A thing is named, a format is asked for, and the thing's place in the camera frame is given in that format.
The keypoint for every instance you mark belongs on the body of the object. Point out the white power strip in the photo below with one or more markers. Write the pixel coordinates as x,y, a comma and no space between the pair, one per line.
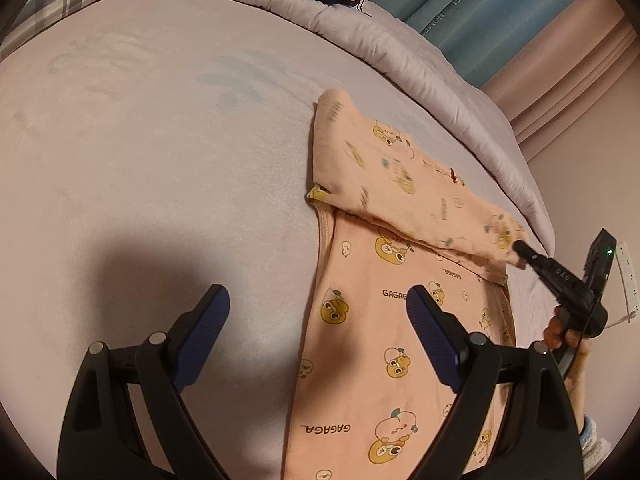
629,280

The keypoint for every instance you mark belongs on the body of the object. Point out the blue curtain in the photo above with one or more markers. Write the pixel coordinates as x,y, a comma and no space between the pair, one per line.
480,10

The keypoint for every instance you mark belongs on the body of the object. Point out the person's right hand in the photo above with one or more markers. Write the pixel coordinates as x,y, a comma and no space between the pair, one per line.
556,332

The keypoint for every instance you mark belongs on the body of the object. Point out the pink curtain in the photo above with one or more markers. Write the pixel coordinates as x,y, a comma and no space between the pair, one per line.
570,75

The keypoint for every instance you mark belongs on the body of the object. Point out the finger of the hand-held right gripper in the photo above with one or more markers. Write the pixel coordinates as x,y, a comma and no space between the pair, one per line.
532,257

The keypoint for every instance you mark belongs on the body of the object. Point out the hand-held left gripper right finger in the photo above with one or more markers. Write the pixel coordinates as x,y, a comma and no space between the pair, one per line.
430,330

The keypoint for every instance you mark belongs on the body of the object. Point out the peach cartoon print pants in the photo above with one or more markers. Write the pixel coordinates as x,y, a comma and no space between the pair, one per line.
365,270

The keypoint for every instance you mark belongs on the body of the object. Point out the grey quilt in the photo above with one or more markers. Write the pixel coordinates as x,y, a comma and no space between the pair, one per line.
410,50

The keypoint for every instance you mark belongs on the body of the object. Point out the person's right forearm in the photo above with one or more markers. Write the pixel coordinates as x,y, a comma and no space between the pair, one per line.
582,390

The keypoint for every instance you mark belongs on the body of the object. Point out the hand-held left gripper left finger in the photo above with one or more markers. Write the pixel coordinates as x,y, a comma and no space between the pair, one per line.
205,330

